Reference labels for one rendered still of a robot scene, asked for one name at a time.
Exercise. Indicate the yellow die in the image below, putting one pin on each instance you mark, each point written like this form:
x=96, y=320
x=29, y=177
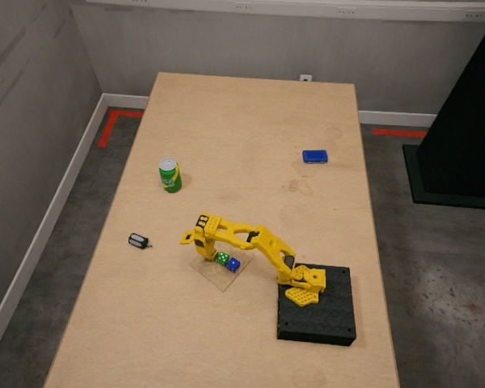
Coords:
x=214, y=254

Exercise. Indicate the blue die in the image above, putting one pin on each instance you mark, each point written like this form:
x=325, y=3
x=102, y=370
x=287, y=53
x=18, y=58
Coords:
x=233, y=264

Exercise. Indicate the green soda can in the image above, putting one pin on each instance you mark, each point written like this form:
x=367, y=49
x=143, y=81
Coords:
x=170, y=175

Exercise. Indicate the blue rectangular case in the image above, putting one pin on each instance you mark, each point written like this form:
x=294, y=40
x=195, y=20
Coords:
x=314, y=156

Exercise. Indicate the green die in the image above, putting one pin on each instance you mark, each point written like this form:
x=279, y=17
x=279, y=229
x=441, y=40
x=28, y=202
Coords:
x=223, y=259

